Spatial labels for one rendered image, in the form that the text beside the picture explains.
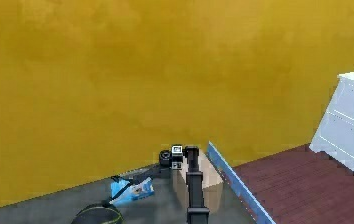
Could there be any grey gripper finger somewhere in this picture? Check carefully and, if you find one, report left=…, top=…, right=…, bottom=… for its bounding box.
left=100, top=171, right=157, bottom=206
left=110, top=168, right=157, bottom=183

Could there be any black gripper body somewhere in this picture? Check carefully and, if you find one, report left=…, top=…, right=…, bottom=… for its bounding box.
left=153, top=149, right=173, bottom=175

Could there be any blue and white box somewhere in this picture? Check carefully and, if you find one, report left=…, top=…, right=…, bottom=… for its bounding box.
left=109, top=176, right=156, bottom=205

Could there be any tan cardboard box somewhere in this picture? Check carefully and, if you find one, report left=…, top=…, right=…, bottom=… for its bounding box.
left=171, top=148, right=225, bottom=215

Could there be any grey table with blue edge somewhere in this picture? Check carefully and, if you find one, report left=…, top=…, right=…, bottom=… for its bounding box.
left=0, top=141, right=277, bottom=224

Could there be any white chest of drawers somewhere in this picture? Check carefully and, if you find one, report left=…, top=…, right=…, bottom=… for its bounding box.
left=308, top=69, right=354, bottom=183

